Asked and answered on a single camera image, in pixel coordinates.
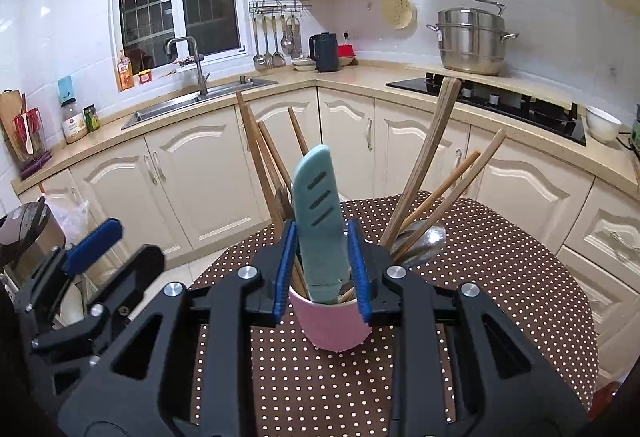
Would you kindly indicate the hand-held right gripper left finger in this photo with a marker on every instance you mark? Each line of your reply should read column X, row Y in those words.
column 285, row 277

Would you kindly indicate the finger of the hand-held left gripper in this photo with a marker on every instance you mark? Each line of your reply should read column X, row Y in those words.
column 92, row 244
column 140, row 267

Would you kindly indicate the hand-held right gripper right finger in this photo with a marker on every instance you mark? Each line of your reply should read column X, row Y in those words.
column 359, row 277

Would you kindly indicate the pink cup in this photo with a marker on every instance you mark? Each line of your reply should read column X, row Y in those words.
column 325, row 322

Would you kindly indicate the metal spoon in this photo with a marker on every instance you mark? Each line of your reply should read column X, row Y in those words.
column 286, row 42
column 425, row 237

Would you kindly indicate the bundle of wooden chopsticks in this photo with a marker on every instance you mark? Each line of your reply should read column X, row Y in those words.
column 430, row 152

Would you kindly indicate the white plastic bag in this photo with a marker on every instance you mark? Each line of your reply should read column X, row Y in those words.
column 70, row 217

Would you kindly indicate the brown rice cooker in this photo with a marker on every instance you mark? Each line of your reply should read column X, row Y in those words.
column 25, row 232

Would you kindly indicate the clear jar with white label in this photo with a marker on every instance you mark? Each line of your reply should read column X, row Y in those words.
column 75, row 127

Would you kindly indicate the small green jar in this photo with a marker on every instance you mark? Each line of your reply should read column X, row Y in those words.
column 91, row 122

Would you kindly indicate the wooden cutting board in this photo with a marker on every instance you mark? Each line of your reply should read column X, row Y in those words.
column 10, row 117

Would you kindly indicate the stainless steel sink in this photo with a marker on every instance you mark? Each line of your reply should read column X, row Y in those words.
column 165, row 109

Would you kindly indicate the light blue packet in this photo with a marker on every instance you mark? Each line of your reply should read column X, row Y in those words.
column 66, row 89

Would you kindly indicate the yellow dish soap bottle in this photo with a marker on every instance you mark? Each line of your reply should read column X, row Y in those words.
column 126, row 77

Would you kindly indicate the small red jar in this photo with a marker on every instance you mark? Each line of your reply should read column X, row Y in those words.
column 145, row 77

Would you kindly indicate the metal kitchen faucet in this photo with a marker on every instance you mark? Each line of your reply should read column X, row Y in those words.
column 202, row 77

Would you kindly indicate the small white dish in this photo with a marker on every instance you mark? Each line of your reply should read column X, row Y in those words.
column 304, row 64

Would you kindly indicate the hanging metal ladle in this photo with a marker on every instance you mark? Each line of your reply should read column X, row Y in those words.
column 258, row 61

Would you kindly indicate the hanging metal turner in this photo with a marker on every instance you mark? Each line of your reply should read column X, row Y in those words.
column 268, row 59

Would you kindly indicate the hanging metal spatula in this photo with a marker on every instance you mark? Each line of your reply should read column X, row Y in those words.
column 278, row 58

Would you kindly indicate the dark electric kettle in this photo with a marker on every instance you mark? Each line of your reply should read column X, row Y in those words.
column 326, row 54

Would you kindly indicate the red box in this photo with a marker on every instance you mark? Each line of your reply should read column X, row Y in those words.
column 346, row 51

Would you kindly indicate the hanging metal spoon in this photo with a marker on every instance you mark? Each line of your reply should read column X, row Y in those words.
column 286, row 42

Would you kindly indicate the hanging metal skimmer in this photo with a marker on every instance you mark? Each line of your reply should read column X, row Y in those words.
column 296, row 39

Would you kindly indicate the black glass cooktop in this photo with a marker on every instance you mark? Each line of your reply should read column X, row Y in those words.
column 550, row 122

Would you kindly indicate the stainless steel steamer pot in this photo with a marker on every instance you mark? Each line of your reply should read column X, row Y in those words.
column 472, row 47

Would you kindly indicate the round cream strainer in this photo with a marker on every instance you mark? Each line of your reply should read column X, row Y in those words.
column 399, row 12

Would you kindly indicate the white bowl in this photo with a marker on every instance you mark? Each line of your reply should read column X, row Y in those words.
column 602, row 124

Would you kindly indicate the green electric cooker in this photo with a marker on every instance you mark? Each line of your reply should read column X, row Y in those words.
column 636, row 127

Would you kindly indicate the metal wall utensil rack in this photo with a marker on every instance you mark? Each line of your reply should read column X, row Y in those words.
column 280, row 8

